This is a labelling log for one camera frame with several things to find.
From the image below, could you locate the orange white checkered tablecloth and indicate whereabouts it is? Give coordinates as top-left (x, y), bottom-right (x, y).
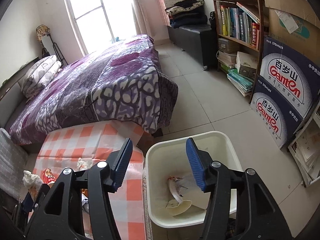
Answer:
top-left (32, 121), bottom-right (152, 239)

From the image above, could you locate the dark wooden bed headboard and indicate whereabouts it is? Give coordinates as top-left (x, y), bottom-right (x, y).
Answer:
top-left (1, 57), bottom-right (40, 128)

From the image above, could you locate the white floral paper cup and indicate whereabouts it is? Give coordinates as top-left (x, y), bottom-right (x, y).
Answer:
top-left (165, 175), bottom-right (211, 217)

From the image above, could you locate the red crushed paper cup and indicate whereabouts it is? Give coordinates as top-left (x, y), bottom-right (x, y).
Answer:
top-left (42, 168), bottom-right (56, 187)

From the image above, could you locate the dark storage bench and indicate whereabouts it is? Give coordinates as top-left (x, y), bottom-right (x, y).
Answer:
top-left (167, 24), bottom-right (219, 71)

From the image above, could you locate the white plastic trash bin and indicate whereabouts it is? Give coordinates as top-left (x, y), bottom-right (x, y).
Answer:
top-left (145, 131), bottom-right (242, 229)

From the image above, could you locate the tissue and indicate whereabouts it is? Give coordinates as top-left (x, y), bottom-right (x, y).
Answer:
top-left (76, 158), bottom-right (93, 171)
top-left (22, 170), bottom-right (43, 196)

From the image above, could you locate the stack of papers right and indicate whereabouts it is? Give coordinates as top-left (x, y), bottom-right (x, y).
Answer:
top-left (288, 111), bottom-right (320, 187)

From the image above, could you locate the upper Ganten water carton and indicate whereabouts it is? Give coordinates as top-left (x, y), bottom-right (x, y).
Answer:
top-left (260, 36), bottom-right (319, 118)

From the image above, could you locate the ganten water carton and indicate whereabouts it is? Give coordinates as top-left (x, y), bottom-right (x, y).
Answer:
top-left (251, 86), bottom-right (303, 148)
top-left (260, 36), bottom-right (319, 118)

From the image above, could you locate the white box on shelf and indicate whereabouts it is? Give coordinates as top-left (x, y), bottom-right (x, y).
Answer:
top-left (235, 51), bottom-right (258, 78)

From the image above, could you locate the patterned pillow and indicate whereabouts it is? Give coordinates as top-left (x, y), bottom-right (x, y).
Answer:
top-left (20, 55), bottom-right (61, 99)

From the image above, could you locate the pile of folded clothes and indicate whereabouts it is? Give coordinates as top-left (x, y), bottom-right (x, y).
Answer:
top-left (164, 0), bottom-right (208, 29)

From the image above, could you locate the brown cardboard box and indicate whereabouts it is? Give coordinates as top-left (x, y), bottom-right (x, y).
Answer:
top-left (264, 0), bottom-right (319, 64)

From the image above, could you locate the purple patterned bed quilt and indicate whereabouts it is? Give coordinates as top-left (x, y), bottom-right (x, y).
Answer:
top-left (9, 35), bottom-right (178, 145)

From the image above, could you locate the pink curtain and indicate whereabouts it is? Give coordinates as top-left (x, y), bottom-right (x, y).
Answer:
top-left (131, 0), bottom-right (163, 46)

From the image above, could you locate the window with white frame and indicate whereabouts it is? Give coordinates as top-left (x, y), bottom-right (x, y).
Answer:
top-left (65, 0), bottom-right (137, 54)

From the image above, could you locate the black coat stand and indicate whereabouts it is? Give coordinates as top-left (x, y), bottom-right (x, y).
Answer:
top-left (36, 24), bottom-right (68, 67)

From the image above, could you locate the crumpled white paper ball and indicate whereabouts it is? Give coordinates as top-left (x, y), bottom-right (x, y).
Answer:
top-left (81, 195), bottom-right (89, 213)

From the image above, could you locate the lower Ganten water carton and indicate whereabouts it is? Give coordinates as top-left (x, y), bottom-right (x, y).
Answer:
top-left (251, 86), bottom-right (303, 148)

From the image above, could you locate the wooden bookshelf with books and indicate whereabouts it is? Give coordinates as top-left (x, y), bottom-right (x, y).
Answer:
top-left (213, 0), bottom-right (268, 98)

